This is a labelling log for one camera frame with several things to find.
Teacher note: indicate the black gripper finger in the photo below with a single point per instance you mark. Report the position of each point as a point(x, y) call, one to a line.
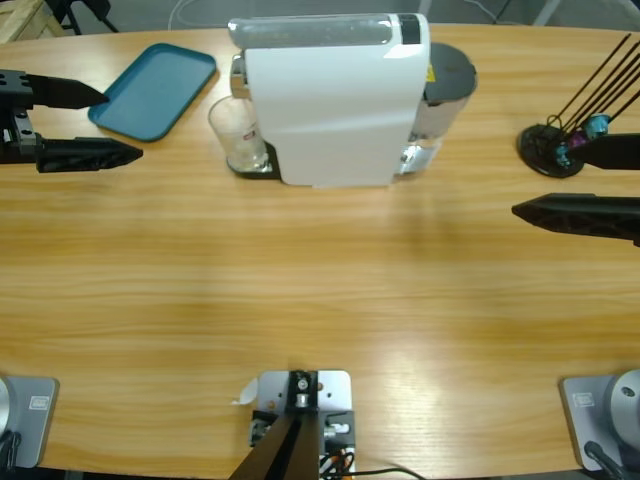
point(615, 152)
point(585, 215)

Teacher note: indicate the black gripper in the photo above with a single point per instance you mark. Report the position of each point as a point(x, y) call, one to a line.
point(15, 135)

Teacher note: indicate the clear glass cup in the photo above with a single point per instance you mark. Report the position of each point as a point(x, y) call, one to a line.
point(235, 130)

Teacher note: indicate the white capsule coffee machine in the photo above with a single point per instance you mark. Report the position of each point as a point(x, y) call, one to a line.
point(340, 110)

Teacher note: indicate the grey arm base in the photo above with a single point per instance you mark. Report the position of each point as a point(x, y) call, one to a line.
point(30, 420)
point(595, 415)

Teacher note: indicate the teal coffee capsule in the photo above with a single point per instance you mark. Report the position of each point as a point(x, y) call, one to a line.
point(598, 124)
point(562, 152)

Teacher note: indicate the purple coffee capsule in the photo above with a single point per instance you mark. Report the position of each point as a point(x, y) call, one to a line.
point(580, 139)

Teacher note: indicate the black capsule holder with rods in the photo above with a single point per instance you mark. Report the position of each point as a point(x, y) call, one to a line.
point(537, 145)

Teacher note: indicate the teal plastic tray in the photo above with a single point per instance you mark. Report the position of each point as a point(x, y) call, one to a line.
point(155, 90)

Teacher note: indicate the wooden crate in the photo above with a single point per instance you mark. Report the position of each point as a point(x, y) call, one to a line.
point(22, 20)

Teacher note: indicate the grey metal furniture leg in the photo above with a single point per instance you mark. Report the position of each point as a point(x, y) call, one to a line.
point(547, 11)

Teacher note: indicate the white paper tag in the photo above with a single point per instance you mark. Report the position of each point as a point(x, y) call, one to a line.
point(246, 393)

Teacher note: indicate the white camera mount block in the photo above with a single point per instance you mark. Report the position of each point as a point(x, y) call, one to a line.
point(335, 395)

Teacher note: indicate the black camera post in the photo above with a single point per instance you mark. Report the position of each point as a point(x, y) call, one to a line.
point(285, 450)

